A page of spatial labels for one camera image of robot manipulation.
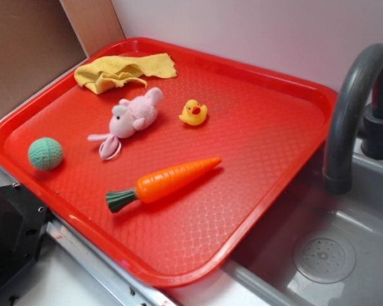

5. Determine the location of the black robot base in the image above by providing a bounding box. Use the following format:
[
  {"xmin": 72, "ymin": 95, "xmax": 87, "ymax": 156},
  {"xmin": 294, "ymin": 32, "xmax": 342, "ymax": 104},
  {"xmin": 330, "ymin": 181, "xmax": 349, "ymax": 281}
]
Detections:
[{"xmin": 0, "ymin": 185, "xmax": 48, "ymax": 288}]

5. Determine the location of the orange plastic toy carrot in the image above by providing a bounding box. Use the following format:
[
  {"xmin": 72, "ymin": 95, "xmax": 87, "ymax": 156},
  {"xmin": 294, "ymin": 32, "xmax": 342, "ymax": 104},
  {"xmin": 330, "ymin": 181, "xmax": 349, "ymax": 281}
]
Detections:
[{"xmin": 105, "ymin": 157, "xmax": 222, "ymax": 213}]

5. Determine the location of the red plastic tray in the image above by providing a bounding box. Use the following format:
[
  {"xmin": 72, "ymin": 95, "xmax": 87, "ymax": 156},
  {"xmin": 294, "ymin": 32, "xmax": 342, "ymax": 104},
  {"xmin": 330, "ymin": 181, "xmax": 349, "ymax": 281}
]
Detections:
[{"xmin": 0, "ymin": 38, "xmax": 336, "ymax": 288}]

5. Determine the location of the yellow rubber duck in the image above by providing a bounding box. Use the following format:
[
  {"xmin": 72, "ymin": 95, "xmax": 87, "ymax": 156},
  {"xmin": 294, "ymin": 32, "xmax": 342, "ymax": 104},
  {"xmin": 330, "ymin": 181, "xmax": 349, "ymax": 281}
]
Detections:
[{"xmin": 179, "ymin": 99, "xmax": 208, "ymax": 126}]

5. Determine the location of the pink plush bunny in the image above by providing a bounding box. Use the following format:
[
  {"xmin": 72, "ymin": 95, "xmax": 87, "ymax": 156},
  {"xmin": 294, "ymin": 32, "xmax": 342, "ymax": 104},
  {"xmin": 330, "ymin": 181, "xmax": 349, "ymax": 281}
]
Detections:
[{"xmin": 87, "ymin": 87, "xmax": 163, "ymax": 160}]

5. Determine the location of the yellow cloth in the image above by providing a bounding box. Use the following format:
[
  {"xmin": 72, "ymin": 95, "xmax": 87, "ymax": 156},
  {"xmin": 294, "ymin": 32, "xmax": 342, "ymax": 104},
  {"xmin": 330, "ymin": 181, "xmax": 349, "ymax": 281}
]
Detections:
[{"xmin": 74, "ymin": 53, "xmax": 177, "ymax": 94}]

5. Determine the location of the green knitted ball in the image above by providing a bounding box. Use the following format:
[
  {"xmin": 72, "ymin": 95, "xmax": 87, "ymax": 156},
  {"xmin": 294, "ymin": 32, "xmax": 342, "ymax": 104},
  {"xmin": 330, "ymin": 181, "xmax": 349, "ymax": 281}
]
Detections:
[{"xmin": 28, "ymin": 137, "xmax": 63, "ymax": 171}]

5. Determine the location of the grey plastic sink basin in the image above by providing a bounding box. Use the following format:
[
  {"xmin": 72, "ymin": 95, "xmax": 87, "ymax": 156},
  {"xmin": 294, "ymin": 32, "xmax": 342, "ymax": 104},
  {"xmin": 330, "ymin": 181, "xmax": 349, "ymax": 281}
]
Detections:
[{"xmin": 223, "ymin": 150, "xmax": 383, "ymax": 305}]

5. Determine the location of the grey toy faucet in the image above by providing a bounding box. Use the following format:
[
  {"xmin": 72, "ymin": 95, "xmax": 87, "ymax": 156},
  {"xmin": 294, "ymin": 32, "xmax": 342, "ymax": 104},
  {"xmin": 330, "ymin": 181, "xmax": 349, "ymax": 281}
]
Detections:
[{"xmin": 322, "ymin": 43, "xmax": 383, "ymax": 194}]

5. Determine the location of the brown cardboard panel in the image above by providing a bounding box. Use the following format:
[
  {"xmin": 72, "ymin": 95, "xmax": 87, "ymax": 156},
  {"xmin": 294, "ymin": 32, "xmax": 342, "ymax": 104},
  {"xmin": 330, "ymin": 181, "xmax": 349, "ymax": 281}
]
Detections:
[{"xmin": 0, "ymin": 1, "xmax": 124, "ymax": 120}]

